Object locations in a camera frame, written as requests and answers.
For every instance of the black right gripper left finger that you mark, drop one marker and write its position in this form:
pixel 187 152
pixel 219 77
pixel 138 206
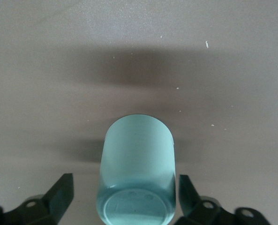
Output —
pixel 47 208

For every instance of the pale green cup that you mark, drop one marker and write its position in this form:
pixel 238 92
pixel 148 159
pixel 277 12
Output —
pixel 136 159

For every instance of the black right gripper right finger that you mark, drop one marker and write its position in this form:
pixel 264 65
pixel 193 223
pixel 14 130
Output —
pixel 195 211

